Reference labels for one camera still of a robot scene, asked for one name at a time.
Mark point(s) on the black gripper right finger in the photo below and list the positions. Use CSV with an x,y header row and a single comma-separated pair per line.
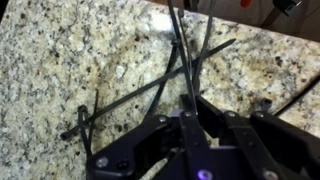
x,y
266,150

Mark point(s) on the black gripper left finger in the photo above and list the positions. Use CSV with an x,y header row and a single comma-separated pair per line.
x,y
140,156

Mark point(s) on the black zip tie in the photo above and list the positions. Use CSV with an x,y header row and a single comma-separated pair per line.
x,y
300,94
206,33
65,135
175,42
82,109
184,66

